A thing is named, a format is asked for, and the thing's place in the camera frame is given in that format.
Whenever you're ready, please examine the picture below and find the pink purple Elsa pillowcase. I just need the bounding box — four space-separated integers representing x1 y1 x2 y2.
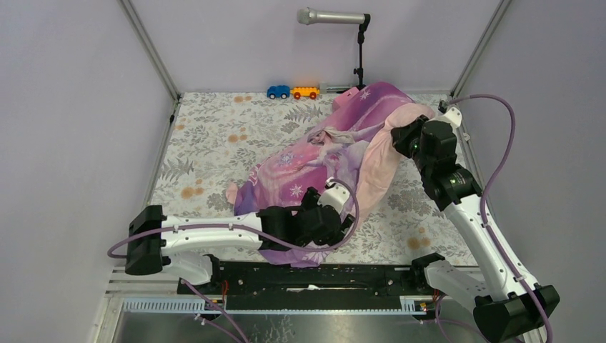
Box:
225 81 435 269

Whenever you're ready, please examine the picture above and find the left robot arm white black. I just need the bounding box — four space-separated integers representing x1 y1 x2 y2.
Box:
123 180 358 294

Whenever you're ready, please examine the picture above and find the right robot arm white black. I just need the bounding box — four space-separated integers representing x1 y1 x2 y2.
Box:
391 108 560 342

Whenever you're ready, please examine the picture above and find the pink wedge box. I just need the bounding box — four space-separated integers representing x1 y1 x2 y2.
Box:
332 87 359 111

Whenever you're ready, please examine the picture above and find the orange yellow toy wagon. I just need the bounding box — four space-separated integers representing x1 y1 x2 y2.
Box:
290 87 320 100

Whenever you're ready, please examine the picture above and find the black microphone stand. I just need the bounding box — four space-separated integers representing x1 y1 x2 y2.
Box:
353 14 371 90

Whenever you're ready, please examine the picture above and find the blue toy car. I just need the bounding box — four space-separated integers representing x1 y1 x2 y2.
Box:
266 85 291 99

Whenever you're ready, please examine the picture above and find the floral table mat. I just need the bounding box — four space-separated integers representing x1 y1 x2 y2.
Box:
151 92 476 266

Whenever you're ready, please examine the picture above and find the silver microphone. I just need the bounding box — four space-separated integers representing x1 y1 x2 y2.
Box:
297 7 370 25

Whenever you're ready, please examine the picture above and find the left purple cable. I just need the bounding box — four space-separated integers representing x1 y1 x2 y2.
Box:
106 178 361 259

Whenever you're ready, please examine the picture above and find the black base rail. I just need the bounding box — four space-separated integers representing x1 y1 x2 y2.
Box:
195 262 439 314

